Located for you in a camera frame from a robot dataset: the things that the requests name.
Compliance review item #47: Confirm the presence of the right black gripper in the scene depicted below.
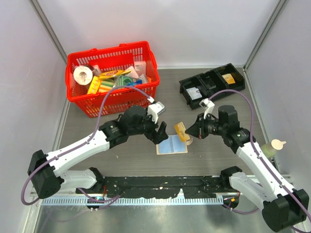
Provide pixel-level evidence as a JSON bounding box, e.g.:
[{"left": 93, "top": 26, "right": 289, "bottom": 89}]
[{"left": 185, "top": 112, "right": 226, "bottom": 139}]

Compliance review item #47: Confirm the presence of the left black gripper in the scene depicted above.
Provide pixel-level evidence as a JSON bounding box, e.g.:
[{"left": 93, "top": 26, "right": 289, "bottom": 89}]
[{"left": 128, "top": 110, "right": 168, "bottom": 144}]

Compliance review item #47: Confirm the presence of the beige leather card holder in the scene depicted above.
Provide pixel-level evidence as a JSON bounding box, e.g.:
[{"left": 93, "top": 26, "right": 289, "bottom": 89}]
[{"left": 156, "top": 134, "right": 193, "bottom": 155}]

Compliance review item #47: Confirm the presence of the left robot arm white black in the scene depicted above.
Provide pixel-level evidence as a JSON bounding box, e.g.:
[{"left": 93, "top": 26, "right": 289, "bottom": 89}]
[{"left": 28, "top": 102, "right": 168, "bottom": 199}]

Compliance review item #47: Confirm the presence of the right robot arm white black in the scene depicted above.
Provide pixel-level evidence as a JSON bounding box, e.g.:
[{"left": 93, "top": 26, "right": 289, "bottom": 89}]
[{"left": 186, "top": 101, "right": 311, "bottom": 233}]

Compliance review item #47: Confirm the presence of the white card in bin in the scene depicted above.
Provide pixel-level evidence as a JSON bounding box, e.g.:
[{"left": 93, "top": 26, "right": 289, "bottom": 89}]
[{"left": 186, "top": 87, "right": 202, "bottom": 100}]

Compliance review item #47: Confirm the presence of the black bin left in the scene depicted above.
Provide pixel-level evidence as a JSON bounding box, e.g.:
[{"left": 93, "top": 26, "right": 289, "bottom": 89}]
[{"left": 179, "top": 75, "right": 210, "bottom": 110}]

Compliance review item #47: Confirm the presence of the black bin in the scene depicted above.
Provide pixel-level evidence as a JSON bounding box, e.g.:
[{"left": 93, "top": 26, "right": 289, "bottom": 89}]
[
  {"left": 215, "top": 63, "right": 245, "bottom": 91},
  {"left": 198, "top": 69, "right": 229, "bottom": 98},
  {"left": 179, "top": 75, "right": 210, "bottom": 110}
]

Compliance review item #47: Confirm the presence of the red plastic shopping basket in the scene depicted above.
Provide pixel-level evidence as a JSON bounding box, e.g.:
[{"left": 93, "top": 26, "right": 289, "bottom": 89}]
[{"left": 65, "top": 41, "right": 160, "bottom": 117}]

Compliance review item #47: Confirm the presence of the black bin middle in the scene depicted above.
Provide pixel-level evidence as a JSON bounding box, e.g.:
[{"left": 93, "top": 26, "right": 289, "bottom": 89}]
[{"left": 198, "top": 69, "right": 229, "bottom": 98}]

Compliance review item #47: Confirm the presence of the black bin right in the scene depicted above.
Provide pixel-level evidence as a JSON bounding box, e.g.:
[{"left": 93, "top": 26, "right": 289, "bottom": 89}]
[{"left": 215, "top": 63, "right": 245, "bottom": 91}]

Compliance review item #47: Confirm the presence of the green packaged item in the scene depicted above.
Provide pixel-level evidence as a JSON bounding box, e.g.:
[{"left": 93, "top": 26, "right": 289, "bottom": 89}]
[{"left": 114, "top": 75, "right": 135, "bottom": 87}]

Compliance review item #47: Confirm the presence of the white pink box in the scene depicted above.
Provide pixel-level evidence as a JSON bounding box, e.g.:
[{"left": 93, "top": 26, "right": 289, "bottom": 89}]
[{"left": 134, "top": 61, "right": 146, "bottom": 76}]

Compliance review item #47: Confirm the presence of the yellow green sponge pack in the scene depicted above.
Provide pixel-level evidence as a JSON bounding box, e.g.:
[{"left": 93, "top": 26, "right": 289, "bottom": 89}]
[{"left": 98, "top": 79, "right": 115, "bottom": 93}]

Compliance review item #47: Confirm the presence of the green liquid squeeze bottle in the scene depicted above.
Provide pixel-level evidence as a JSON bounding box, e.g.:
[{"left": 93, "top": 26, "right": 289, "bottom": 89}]
[{"left": 261, "top": 139, "right": 287, "bottom": 159}]

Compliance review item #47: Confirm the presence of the yellow snack bag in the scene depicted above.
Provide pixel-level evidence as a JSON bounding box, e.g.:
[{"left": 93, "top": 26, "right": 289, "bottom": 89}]
[{"left": 98, "top": 70, "right": 131, "bottom": 80}]

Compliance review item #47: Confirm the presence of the yellow box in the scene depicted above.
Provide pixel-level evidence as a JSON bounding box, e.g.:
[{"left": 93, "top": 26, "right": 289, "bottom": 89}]
[{"left": 87, "top": 76, "right": 101, "bottom": 94}]

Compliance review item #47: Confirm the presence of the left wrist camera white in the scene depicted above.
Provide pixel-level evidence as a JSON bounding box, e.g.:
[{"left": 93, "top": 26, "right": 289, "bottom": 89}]
[{"left": 147, "top": 96, "right": 166, "bottom": 123}]

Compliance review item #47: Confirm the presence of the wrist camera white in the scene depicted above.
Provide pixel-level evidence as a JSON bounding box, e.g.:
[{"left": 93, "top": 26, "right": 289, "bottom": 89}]
[
  {"left": 199, "top": 98, "right": 215, "bottom": 119},
  {"left": 147, "top": 96, "right": 166, "bottom": 123}
]

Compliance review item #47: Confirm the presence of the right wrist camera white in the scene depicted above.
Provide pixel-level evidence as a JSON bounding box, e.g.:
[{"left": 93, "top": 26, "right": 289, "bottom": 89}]
[{"left": 199, "top": 98, "right": 215, "bottom": 119}]

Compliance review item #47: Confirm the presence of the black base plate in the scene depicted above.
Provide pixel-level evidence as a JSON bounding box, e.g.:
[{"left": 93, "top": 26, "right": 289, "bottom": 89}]
[{"left": 85, "top": 176, "right": 237, "bottom": 199}]

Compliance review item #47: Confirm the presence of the white cable duct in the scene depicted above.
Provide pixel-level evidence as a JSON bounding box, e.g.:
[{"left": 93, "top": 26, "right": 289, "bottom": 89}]
[{"left": 41, "top": 196, "right": 224, "bottom": 206}]

